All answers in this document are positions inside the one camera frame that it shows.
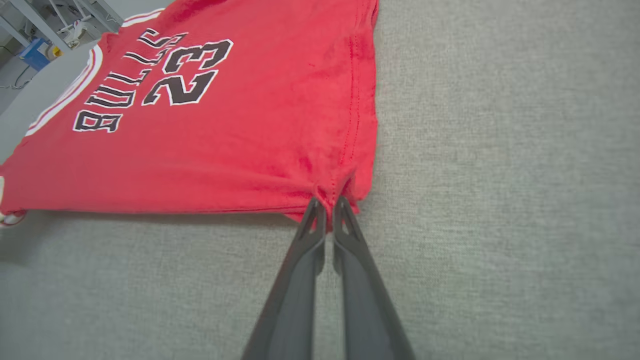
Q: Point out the red white basketball jersey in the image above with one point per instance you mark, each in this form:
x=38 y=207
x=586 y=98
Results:
x=225 y=150

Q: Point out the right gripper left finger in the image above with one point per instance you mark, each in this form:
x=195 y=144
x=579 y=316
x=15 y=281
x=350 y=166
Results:
x=295 y=300

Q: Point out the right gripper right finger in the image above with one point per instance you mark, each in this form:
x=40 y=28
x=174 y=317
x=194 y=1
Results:
x=365 y=310

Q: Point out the yellow item in basket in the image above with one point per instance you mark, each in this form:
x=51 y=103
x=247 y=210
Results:
x=56 y=51

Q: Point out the blue cardboard box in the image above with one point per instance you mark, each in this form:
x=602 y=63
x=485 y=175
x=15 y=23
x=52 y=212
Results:
x=34 y=54

